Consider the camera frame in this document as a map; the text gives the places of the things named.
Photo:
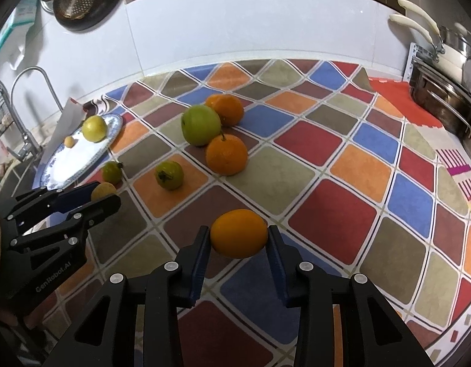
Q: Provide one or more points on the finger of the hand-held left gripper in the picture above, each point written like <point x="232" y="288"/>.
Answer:
<point x="101" y="208"/>
<point x="73" y="198"/>

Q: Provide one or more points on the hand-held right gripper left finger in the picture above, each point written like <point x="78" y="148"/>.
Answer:
<point x="199" y="263"/>

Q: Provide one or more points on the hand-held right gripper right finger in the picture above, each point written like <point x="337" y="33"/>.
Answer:
<point x="275" y="263"/>

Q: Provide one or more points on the small yellowish fruit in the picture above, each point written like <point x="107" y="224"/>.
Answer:
<point x="101" y="189"/>

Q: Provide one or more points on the blue and white plate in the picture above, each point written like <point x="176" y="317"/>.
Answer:
<point x="67" y="164"/>

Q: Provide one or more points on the small green fruit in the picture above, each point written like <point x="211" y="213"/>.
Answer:
<point x="112" y="172"/>
<point x="169" y="174"/>

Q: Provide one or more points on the smooth orange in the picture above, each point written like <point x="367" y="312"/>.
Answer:
<point x="239" y="233"/>

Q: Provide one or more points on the green apple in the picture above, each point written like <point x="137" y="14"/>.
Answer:
<point x="201" y="124"/>

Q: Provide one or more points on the small tan fruit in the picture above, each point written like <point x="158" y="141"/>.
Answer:
<point x="69" y="141"/>

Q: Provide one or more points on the chrome lever faucet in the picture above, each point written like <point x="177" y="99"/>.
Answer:
<point x="25" y="147"/>

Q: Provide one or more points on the yellow-green pear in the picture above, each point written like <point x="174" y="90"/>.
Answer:
<point x="94" y="128"/>

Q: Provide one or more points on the white plastic sheet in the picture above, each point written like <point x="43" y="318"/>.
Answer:
<point x="69" y="116"/>

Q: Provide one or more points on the orange with stem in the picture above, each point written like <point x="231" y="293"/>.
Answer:
<point x="226" y="155"/>

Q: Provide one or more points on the colourful checkered mat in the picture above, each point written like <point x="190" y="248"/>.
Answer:
<point x="308" y="137"/>

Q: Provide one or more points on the chrome gooseneck faucet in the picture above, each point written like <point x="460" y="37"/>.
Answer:
<point x="34" y="68"/>

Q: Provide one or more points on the black frying pan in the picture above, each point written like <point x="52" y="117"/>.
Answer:
<point x="105" y="11"/>

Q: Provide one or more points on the teal tissue box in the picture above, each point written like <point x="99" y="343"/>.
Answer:
<point x="19" y="15"/>

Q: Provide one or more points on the red patterned mat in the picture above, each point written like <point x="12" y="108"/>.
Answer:
<point x="388" y="95"/>

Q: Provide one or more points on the steel pot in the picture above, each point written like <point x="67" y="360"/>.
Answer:
<point x="438" y="97"/>

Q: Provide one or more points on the white pot rack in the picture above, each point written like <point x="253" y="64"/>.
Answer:
<point x="412" y="55"/>

